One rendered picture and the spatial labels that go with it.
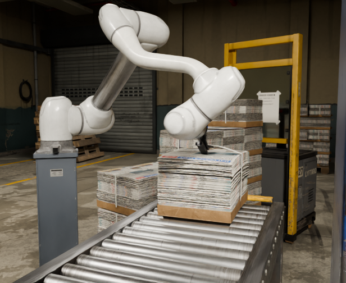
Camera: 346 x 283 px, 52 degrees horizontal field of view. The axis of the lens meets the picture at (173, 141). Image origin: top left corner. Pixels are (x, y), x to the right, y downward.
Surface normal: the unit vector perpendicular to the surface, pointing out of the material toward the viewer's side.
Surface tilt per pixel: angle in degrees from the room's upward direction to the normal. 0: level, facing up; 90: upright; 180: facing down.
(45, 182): 90
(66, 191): 90
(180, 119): 83
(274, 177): 90
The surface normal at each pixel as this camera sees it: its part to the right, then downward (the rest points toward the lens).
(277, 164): -0.66, 0.07
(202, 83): -0.58, -0.28
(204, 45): -0.36, 0.08
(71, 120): 0.72, 0.04
